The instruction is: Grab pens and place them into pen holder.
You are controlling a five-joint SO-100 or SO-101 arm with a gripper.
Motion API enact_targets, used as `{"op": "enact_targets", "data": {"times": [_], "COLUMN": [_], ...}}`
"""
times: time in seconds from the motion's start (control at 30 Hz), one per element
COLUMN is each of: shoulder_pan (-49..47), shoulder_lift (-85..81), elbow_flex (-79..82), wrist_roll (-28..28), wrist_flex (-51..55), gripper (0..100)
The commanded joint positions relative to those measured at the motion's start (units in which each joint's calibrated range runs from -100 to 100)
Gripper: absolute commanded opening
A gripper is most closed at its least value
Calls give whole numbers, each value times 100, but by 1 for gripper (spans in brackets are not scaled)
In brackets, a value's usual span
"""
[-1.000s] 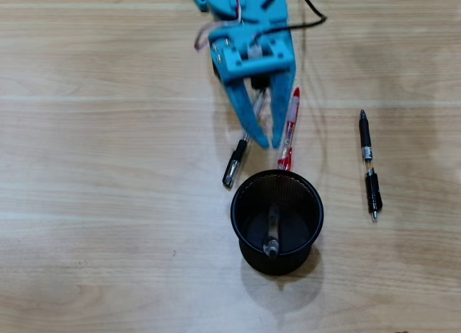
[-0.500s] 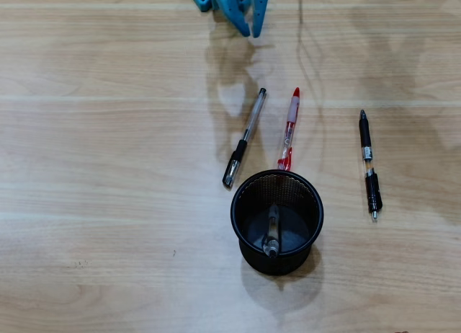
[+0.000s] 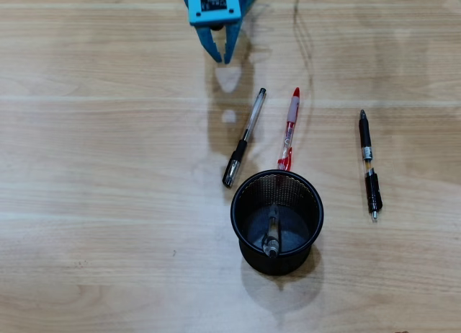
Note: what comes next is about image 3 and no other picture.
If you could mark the red clear pen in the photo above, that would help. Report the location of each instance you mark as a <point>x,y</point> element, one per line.
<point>293,109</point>

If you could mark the clear pen black cap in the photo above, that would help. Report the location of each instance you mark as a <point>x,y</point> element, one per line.
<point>240,151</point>

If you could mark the black retractable pen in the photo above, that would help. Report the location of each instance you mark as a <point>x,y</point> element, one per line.
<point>365,135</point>

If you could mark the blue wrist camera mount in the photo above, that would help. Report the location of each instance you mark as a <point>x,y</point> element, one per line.
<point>196,5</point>

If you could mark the black mesh pen holder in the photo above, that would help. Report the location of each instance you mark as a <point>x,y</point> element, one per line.
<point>306,203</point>

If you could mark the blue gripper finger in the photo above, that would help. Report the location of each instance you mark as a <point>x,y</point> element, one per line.
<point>209,37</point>
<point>232,37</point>

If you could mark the clear pen grey grip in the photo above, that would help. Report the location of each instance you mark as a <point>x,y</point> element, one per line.
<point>272,239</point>

